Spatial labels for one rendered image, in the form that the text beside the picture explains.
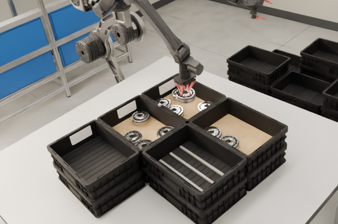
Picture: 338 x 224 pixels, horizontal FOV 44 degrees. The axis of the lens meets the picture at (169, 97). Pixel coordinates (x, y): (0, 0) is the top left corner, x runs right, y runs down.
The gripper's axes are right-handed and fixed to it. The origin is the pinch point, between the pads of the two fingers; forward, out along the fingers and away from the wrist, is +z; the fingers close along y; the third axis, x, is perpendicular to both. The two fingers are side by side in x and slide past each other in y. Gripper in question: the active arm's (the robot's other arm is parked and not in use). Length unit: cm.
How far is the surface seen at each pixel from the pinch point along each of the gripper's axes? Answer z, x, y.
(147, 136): 21.7, 5.2, -22.6
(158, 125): 21.8, 8.5, -12.2
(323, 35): 106, 83, 272
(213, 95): 13.5, -0.2, 20.4
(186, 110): 21.3, 7.1, 6.5
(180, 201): 24, -38, -35
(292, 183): 28, -62, 14
